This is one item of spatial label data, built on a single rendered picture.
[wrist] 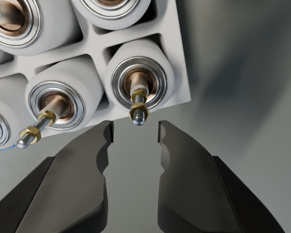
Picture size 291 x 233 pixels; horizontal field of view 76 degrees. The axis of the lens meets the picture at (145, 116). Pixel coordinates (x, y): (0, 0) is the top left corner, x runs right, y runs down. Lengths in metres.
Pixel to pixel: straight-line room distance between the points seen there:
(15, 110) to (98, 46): 0.16
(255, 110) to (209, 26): 0.28
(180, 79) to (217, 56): 0.22
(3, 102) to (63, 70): 0.10
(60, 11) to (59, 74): 0.08
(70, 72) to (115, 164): 0.44
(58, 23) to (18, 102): 0.14
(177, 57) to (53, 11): 0.18
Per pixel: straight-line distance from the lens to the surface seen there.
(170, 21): 0.31
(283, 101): 0.67
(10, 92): 0.36
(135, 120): 0.16
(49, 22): 0.26
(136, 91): 0.20
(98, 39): 0.32
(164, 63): 0.25
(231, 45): 0.54
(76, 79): 0.27
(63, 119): 0.29
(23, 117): 0.34
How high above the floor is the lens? 0.49
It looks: 62 degrees down
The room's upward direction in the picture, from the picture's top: 177 degrees clockwise
